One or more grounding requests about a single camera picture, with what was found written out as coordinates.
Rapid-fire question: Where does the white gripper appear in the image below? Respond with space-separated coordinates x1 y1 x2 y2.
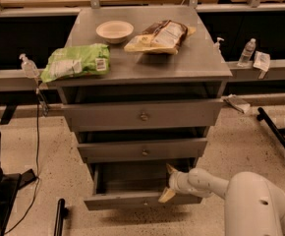
158 163 191 204

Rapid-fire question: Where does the grey bottom drawer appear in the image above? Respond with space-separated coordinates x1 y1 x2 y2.
85 158 201 210

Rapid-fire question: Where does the grey drawer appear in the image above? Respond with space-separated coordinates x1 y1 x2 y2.
85 158 201 210
78 138 207 163
63 99 223 132

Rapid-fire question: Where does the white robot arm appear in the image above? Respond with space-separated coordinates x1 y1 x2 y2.
158 165 285 236

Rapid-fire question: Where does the grey middle drawer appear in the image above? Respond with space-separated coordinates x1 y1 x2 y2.
78 138 207 163

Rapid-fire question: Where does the grey top drawer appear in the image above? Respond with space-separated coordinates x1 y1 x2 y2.
63 99 223 132

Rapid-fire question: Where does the grey drawer cabinet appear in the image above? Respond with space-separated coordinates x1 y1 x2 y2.
50 5 233 182

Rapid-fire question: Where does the black bar bottom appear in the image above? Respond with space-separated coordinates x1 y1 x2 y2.
54 199 68 236

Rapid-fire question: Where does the folded grey cloth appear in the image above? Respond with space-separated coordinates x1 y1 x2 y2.
224 94 251 113

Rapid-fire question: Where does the black stand right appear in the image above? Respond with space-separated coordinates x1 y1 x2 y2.
256 106 285 169

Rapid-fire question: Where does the right sanitizer pump bottle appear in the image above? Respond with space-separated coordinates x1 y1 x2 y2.
213 37 225 53

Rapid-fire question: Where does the sanitizer pump bottle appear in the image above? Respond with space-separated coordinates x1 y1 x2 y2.
20 53 39 79
213 37 225 53

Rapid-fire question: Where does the brown yellow snack bag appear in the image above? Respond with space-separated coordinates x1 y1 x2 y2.
124 20 196 55

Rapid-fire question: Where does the green chip bag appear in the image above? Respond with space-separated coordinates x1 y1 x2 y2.
41 43 110 83

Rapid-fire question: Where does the white paper packet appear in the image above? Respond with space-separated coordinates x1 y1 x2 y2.
253 51 270 79

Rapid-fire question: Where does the clear water bottle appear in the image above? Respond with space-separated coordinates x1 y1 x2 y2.
238 38 256 67

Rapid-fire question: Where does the white paper bowl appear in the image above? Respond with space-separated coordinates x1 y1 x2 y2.
96 21 134 44

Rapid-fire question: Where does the left sanitizer pump bottle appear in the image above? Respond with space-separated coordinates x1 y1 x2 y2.
20 53 39 79

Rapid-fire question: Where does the black hanging cable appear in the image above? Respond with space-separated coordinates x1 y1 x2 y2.
3 88 42 236

